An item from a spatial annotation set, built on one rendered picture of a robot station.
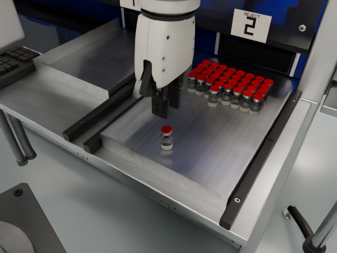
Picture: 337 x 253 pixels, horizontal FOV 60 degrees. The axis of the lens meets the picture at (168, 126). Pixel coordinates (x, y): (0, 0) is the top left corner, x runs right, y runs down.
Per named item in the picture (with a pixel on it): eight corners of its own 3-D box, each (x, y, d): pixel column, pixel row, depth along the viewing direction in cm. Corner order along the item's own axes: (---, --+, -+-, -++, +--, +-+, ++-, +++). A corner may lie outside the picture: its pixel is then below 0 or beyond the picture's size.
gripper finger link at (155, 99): (153, 78, 46) (154, 111, 50) (141, 86, 44) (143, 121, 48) (170, 84, 45) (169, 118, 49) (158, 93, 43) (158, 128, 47)
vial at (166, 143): (165, 140, 57) (165, 124, 55) (174, 145, 57) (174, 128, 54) (158, 147, 56) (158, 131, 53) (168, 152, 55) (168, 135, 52)
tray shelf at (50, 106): (109, 29, 102) (108, 23, 101) (317, 92, 73) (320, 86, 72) (-21, 96, 72) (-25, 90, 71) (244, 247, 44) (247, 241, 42)
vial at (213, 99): (210, 100, 67) (212, 84, 64) (218, 104, 66) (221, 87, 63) (205, 105, 66) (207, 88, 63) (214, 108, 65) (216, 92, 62)
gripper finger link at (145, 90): (157, 37, 41) (169, 58, 46) (130, 85, 40) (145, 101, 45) (164, 39, 40) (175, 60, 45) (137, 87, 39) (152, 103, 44)
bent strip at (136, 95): (142, 88, 71) (140, 67, 68) (152, 92, 70) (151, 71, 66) (103, 119, 63) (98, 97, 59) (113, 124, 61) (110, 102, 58)
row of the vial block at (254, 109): (190, 87, 72) (191, 70, 68) (260, 112, 64) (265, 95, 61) (185, 91, 70) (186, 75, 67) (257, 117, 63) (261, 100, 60)
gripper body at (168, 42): (166, -13, 44) (165, 55, 51) (122, 4, 37) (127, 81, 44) (211, -4, 40) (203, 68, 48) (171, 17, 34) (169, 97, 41)
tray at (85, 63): (119, 27, 99) (118, 16, 96) (185, 46, 88) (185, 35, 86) (36, 71, 78) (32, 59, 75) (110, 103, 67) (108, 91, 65)
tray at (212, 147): (190, 70, 78) (191, 58, 75) (288, 102, 67) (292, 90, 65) (102, 146, 57) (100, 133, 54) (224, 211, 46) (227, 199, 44)
